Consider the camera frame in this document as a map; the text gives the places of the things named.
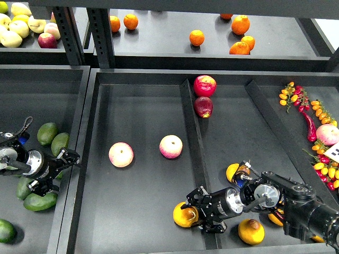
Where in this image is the green avocado flat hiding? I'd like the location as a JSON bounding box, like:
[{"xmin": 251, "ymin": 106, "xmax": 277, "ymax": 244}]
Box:
[{"xmin": 5, "ymin": 166, "xmax": 17, "ymax": 170}]

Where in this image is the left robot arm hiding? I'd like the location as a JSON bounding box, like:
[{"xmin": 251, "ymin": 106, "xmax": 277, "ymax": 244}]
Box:
[{"xmin": 1, "ymin": 116, "xmax": 80, "ymax": 196}]

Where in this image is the yellow-green apple with stem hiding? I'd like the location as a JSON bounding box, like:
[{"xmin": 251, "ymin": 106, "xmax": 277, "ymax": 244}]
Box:
[{"xmin": 28, "ymin": 16, "xmax": 47, "ymax": 34}]

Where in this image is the black shelf post right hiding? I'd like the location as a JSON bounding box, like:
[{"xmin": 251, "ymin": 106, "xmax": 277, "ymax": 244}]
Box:
[{"xmin": 86, "ymin": 7, "xmax": 115, "ymax": 69}]

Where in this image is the red chili pepper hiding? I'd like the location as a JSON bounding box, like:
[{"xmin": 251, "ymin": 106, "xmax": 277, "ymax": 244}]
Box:
[{"xmin": 301, "ymin": 112, "xmax": 317, "ymax": 142}]

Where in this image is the black shelf post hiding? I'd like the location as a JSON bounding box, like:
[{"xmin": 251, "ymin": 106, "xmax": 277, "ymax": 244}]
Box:
[
  {"xmin": 52, "ymin": 6, "xmax": 85, "ymax": 66},
  {"xmin": 86, "ymin": 7, "xmax": 115, "ymax": 69}
]

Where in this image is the black bin divider right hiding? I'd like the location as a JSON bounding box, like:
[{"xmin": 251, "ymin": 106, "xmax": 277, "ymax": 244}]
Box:
[{"xmin": 245, "ymin": 80, "xmax": 338, "ymax": 210}]

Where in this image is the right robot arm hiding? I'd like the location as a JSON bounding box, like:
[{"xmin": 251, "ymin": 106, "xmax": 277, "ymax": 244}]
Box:
[{"xmin": 173, "ymin": 161, "xmax": 338, "ymax": 250}]

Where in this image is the black bin divider centre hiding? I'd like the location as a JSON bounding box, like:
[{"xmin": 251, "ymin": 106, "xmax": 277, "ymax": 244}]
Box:
[{"xmin": 180, "ymin": 78, "xmax": 222, "ymax": 250}]

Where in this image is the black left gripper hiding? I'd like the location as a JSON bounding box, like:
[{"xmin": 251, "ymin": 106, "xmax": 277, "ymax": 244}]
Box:
[{"xmin": 28, "ymin": 148, "xmax": 80, "ymax": 196}]

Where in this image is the orange cherry tomato bunch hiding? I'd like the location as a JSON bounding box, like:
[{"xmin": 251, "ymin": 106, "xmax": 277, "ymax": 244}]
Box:
[{"xmin": 279, "ymin": 82, "xmax": 298, "ymax": 113}]

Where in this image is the black middle bin tray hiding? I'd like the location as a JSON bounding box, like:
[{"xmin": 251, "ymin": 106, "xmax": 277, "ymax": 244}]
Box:
[{"xmin": 72, "ymin": 69, "xmax": 338, "ymax": 253}]

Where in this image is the green avocado lower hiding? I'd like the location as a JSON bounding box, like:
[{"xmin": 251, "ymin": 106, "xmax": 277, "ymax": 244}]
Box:
[{"xmin": 23, "ymin": 193, "xmax": 58, "ymax": 212}]

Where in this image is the white label card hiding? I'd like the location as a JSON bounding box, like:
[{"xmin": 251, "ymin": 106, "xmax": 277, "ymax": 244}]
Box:
[{"xmin": 324, "ymin": 143, "xmax": 339, "ymax": 162}]

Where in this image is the green avocado top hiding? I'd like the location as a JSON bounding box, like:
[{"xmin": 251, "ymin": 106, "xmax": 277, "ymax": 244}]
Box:
[{"xmin": 37, "ymin": 122, "xmax": 59, "ymax": 146}]

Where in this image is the pink apple left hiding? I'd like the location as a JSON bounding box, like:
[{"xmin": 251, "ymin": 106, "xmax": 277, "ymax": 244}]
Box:
[{"xmin": 109, "ymin": 142, "xmax": 134, "ymax": 168}]

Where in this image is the green avocado long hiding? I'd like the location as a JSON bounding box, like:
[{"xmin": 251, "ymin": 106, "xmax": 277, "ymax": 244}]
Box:
[{"xmin": 16, "ymin": 177, "xmax": 33, "ymax": 201}]

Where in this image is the black bin tray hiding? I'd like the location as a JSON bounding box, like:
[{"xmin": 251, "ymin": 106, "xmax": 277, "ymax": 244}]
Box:
[
  {"xmin": 1, "ymin": 65, "xmax": 90, "ymax": 253},
  {"xmin": 72, "ymin": 69, "xmax": 338, "ymax": 253}
]

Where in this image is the yellow-green apple middle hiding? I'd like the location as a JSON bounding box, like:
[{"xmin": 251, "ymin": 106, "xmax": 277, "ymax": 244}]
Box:
[{"xmin": 9, "ymin": 20, "xmax": 30, "ymax": 39}]

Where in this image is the black shelf post left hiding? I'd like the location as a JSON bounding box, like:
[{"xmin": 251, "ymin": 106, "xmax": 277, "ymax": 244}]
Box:
[{"xmin": 52, "ymin": 6, "xmax": 85, "ymax": 66}]

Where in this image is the bright red apple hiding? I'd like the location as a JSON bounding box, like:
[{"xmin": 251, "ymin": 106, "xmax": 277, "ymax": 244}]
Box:
[{"xmin": 193, "ymin": 75, "xmax": 217, "ymax": 97}]

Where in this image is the dark red apple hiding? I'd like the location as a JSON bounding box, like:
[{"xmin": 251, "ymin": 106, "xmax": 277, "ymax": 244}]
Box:
[{"xmin": 193, "ymin": 96, "xmax": 213, "ymax": 119}]

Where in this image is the orange tomato vine right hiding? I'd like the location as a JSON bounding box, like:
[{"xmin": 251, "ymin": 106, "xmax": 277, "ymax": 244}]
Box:
[{"xmin": 310, "ymin": 100, "xmax": 338, "ymax": 127}]

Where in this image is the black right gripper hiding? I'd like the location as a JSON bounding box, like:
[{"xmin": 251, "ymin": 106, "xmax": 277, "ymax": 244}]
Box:
[{"xmin": 180, "ymin": 186, "xmax": 240, "ymax": 233}]

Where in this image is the yellow-green apple front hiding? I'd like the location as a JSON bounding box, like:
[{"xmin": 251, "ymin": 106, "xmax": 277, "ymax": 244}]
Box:
[{"xmin": 1, "ymin": 31, "xmax": 23, "ymax": 48}]

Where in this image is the black bin divider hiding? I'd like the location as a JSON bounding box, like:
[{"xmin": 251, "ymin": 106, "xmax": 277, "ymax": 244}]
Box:
[
  {"xmin": 180, "ymin": 78, "xmax": 222, "ymax": 250},
  {"xmin": 245, "ymin": 80, "xmax": 338, "ymax": 210}
]

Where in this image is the pink apple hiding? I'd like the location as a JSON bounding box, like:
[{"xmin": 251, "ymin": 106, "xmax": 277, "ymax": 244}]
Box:
[
  {"xmin": 109, "ymin": 142, "xmax": 134, "ymax": 168},
  {"xmin": 159, "ymin": 134, "xmax": 183, "ymax": 159}
]

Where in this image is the peach on left shelf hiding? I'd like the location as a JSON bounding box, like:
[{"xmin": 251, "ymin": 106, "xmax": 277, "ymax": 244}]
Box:
[{"xmin": 44, "ymin": 22, "xmax": 61, "ymax": 40}]

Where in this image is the pink apple right bin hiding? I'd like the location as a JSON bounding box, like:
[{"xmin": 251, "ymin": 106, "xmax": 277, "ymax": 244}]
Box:
[{"xmin": 316, "ymin": 124, "xmax": 338, "ymax": 146}]

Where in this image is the red apple on left shelf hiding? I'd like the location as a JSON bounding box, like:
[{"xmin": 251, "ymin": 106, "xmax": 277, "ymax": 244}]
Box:
[{"xmin": 38, "ymin": 33, "xmax": 57, "ymax": 49}]

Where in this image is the yellow pear bottom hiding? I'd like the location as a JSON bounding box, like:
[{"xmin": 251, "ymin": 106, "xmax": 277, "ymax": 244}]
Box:
[{"xmin": 238, "ymin": 219, "xmax": 265, "ymax": 246}]

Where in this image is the yellow pear with stem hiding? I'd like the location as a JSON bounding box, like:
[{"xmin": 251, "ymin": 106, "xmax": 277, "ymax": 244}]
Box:
[{"xmin": 267, "ymin": 209, "xmax": 284, "ymax": 227}]

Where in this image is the pink apple centre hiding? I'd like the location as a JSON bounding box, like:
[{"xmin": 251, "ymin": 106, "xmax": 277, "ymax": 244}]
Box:
[{"xmin": 159, "ymin": 134, "xmax": 183, "ymax": 159}]

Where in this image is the green avocado corner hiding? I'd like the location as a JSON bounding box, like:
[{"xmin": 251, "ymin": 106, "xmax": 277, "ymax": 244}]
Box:
[{"xmin": 0, "ymin": 219, "xmax": 16, "ymax": 243}]

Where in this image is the black left bin tray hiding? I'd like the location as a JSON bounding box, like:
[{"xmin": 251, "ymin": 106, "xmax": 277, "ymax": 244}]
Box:
[{"xmin": 1, "ymin": 65, "xmax": 90, "ymax": 253}]

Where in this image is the red cherry tomato bunch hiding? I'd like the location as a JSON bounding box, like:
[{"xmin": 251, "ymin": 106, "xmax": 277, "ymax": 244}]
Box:
[{"xmin": 291, "ymin": 85, "xmax": 310, "ymax": 112}]

